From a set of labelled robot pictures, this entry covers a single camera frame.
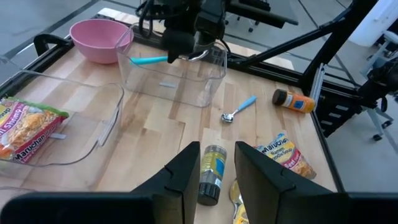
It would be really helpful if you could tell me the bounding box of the teal handled metal spoon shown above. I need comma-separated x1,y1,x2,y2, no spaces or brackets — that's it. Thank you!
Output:
129,49,209,66

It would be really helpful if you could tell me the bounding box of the light blue handled spoon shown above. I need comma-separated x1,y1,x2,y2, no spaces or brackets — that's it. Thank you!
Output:
221,95,258,124

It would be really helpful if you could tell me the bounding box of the black aluminium table frame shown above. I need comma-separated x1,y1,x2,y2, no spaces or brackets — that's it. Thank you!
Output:
0,0,379,194

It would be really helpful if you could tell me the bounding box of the green label spice jar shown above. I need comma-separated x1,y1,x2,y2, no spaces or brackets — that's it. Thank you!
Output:
197,144,228,206

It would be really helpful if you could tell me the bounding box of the clear plastic storage bin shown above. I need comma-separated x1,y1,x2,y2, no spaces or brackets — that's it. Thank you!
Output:
0,55,125,191
115,23,228,108

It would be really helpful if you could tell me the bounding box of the creamy chicken yellow ramen packet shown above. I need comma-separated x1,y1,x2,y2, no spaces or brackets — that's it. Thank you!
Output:
231,205,249,224

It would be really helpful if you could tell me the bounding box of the pink plastic bowl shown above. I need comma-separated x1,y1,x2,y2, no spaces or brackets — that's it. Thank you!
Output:
69,19,134,65

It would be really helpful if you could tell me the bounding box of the beef flavour ramen packet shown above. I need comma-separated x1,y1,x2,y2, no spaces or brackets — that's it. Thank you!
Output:
254,133,317,180

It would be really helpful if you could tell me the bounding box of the orange spice jar black cap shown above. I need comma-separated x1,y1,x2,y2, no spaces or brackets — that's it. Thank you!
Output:
272,88,317,114

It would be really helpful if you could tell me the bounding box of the lime shrimp ramen packet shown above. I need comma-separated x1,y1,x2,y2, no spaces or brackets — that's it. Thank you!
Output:
0,96,70,163

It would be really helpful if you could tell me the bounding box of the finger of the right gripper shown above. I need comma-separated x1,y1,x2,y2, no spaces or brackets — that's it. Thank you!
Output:
195,30,217,52
161,29,195,64

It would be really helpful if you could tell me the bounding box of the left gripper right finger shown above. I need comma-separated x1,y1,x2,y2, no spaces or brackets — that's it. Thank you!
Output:
234,141,349,224

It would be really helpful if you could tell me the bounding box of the orange handled metal spoon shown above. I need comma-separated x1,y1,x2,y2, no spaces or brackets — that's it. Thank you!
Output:
229,179,246,212

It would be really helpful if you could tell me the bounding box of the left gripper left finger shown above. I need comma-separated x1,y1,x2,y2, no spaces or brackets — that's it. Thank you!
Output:
130,141,201,224

